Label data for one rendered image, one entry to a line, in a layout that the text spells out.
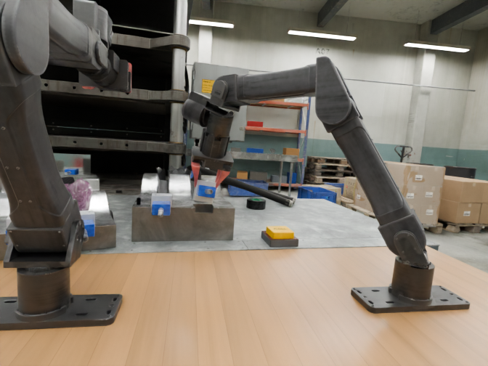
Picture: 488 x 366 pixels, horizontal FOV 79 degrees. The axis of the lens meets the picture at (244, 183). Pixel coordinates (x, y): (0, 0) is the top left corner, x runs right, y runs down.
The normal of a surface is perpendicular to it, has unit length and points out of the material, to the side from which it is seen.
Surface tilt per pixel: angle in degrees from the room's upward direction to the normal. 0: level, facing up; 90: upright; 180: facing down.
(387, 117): 90
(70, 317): 0
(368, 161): 88
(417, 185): 83
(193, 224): 90
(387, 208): 80
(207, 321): 0
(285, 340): 0
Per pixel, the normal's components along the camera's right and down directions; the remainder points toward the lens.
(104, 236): 0.51, 0.15
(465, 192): 0.24, 0.14
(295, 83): -0.60, 0.13
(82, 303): 0.07, -0.99
